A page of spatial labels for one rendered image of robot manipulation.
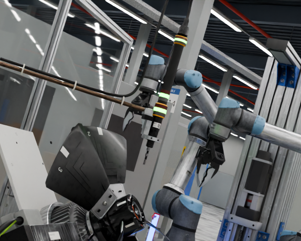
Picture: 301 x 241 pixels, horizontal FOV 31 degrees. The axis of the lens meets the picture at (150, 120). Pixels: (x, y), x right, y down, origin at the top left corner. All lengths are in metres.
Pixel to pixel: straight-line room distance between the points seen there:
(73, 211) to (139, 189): 4.84
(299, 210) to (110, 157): 1.90
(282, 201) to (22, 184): 1.29
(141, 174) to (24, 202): 4.84
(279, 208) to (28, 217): 1.37
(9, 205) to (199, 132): 1.18
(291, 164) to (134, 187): 4.07
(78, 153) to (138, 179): 4.94
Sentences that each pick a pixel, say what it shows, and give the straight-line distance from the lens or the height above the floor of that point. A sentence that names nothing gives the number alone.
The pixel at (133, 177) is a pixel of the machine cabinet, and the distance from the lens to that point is 6.44.
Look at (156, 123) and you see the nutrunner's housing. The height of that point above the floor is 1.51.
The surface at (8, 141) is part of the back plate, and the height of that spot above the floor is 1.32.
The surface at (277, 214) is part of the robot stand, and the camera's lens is 2.60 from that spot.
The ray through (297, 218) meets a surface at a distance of 3.56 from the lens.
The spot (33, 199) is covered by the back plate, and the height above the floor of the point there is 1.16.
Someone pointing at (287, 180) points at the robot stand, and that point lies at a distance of 2.60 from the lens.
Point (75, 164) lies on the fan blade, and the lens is 1.58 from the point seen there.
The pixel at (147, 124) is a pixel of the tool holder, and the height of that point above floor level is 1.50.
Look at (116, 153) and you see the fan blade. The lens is 1.90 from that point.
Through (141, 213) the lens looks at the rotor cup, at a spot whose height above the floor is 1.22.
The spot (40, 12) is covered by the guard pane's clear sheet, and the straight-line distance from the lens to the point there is 2.43.
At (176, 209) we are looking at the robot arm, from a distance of 2.57.
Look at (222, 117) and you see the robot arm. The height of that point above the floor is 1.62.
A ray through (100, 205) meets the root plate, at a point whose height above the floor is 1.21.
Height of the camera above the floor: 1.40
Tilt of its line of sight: 4 degrees up
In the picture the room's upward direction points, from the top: 16 degrees clockwise
